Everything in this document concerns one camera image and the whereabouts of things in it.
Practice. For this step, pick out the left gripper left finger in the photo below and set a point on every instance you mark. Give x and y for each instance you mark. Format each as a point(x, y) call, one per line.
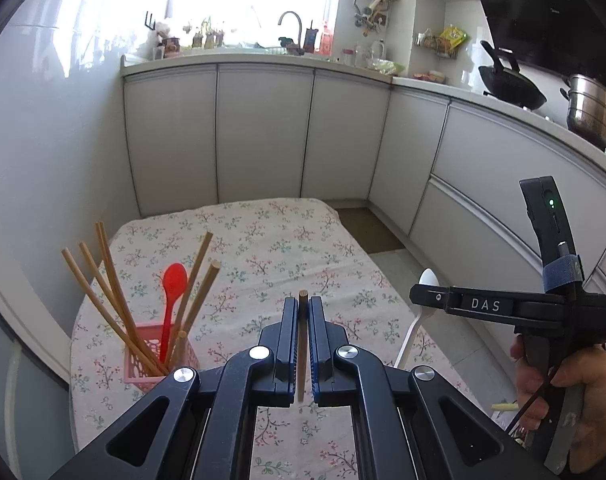
point(197, 425)

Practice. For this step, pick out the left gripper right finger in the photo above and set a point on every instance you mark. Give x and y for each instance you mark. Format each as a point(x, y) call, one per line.
point(409, 424)

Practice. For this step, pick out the white plastic spoon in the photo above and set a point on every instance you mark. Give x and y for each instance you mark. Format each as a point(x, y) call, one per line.
point(427, 277)

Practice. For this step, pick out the red plastic spoon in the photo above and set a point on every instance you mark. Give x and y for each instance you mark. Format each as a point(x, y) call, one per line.
point(174, 283)

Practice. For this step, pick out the kitchen faucet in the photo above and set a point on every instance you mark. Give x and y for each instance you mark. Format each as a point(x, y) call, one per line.
point(291, 38)

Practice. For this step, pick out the person's right hand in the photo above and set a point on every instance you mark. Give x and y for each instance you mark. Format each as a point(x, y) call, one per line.
point(587, 456)

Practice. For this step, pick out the white lower cabinets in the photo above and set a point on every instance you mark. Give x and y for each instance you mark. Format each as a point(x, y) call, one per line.
point(439, 165)

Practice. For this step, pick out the floral tablecloth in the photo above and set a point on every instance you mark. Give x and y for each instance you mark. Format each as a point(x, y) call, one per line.
point(269, 250)

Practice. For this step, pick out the stainless steel pot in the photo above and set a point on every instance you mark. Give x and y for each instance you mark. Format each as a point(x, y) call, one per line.
point(586, 114)

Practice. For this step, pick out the black wok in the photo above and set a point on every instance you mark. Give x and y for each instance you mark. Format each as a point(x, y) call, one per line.
point(504, 80)

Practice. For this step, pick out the yellow snack packet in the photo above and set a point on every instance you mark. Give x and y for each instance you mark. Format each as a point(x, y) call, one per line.
point(451, 38)

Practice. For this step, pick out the glass jar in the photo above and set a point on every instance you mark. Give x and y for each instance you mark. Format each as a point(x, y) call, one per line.
point(377, 51)

